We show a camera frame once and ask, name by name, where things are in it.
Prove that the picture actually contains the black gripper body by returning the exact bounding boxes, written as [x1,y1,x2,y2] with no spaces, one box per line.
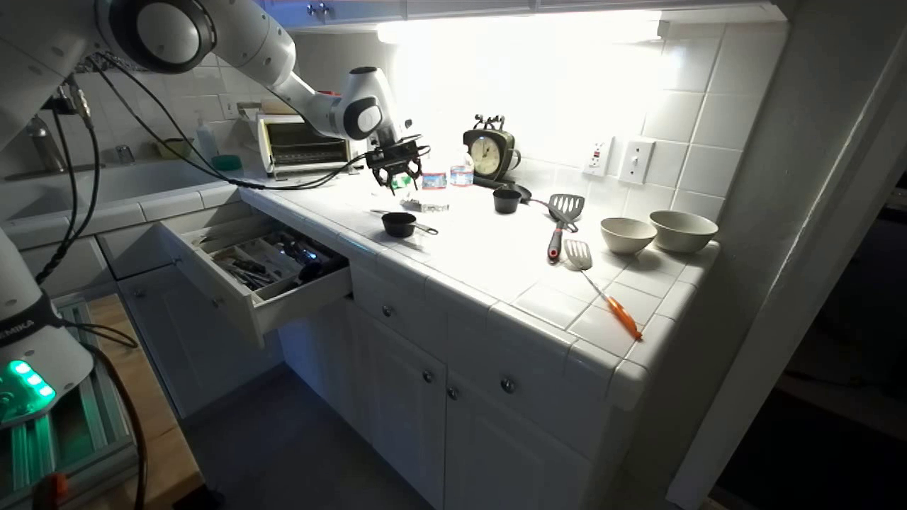
[367,133,429,183]

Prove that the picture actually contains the small black cup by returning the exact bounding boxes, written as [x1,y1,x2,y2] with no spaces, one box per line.
[381,211,421,241]
[490,184,525,217]

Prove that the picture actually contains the clear water bottle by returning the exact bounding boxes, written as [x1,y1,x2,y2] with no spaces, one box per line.
[447,157,476,191]

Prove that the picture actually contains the dark ornate table clock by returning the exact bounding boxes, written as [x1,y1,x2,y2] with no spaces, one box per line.
[463,115,521,191]

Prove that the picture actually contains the toaster oven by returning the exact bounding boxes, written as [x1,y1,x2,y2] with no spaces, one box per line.
[252,110,364,180]

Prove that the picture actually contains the white cutlery organizer tray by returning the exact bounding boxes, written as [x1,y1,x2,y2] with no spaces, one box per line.
[202,229,328,299]

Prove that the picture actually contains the white open drawer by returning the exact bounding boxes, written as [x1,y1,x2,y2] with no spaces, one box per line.
[156,211,354,350]

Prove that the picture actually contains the white upper cabinet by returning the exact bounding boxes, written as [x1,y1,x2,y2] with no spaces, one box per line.
[280,0,789,31]

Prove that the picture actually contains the under cabinet light strip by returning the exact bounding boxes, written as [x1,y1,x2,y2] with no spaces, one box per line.
[374,8,664,50]

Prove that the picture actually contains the white oval utensil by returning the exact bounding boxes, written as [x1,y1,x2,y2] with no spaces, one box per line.
[561,235,595,275]

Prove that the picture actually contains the small yellow bowl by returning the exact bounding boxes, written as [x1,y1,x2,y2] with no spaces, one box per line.
[154,136,197,161]

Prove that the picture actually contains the small beige ceramic bowl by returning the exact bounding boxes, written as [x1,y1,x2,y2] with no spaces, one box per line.
[599,217,660,259]

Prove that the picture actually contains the large beige ceramic bowl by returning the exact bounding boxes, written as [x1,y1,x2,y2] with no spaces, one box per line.
[647,208,721,256]

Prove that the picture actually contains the white base cabinet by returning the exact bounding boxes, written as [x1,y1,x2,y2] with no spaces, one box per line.
[122,221,633,510]

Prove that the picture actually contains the white sink basin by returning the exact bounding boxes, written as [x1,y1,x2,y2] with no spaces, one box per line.
[0,167,116,221]

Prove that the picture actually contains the teal slatted cart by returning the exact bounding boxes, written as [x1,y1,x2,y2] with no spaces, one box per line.
[0,367,137,497]

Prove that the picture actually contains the white device green light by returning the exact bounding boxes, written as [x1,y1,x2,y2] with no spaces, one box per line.
[0,229,96,436]

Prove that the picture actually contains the red round knob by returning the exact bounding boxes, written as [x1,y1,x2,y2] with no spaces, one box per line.
[32,470,72,510]

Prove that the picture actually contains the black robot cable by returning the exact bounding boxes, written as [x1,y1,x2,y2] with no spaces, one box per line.
[87,55,378,194]

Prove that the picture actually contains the slotted spatula red handle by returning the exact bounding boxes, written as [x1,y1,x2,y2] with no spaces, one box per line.
[545,191,588,269]

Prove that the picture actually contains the white wall switch plate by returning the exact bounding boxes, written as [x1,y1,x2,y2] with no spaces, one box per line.
[581,136,619,183]

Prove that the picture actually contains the white wall outlet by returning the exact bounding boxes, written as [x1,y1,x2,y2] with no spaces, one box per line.
[619,136,657,191]

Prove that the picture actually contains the orange handled tool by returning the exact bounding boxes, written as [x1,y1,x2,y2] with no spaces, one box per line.
[581,273,647,346]

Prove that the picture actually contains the black floor cable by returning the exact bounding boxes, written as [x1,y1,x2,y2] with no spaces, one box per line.
[51,296,150,510]

